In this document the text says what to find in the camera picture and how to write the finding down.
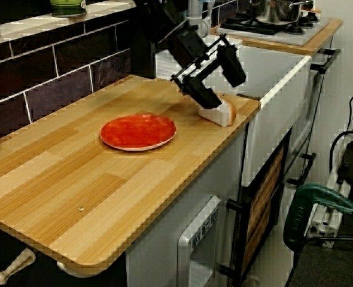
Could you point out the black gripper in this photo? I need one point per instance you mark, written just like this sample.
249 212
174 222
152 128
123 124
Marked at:
188 48

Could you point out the salmon sushi toy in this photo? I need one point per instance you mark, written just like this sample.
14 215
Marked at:
221 115

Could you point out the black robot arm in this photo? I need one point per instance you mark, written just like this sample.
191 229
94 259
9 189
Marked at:
158 18

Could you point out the white toy kitchen cabinet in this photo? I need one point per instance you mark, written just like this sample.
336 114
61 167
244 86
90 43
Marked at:
269 89

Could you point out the grey toy faucet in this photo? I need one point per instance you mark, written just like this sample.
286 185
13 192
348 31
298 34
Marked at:
194 9

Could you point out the steel cooking pot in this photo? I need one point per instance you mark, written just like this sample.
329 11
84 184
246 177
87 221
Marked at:
278 12

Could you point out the red round plate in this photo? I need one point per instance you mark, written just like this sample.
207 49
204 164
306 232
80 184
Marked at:
134 133

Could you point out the grey stove top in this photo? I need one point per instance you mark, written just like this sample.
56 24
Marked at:
308 34

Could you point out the wooden stove counter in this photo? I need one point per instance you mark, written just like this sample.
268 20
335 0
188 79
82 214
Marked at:
314 47

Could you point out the wooden countertop board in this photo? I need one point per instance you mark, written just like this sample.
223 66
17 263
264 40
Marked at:
89 173

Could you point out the dark tile backsplash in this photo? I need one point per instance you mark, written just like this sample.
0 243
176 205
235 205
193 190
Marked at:
60 74

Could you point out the grey dispenser panel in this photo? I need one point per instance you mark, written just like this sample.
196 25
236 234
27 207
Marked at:
185 239

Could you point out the green bottle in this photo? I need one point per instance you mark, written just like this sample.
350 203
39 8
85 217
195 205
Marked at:
67 7

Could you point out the beige shelf ledge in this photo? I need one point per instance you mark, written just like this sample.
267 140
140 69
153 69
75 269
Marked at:
45 25

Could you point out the aluminium frame rail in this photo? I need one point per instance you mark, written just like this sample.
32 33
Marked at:
320 227

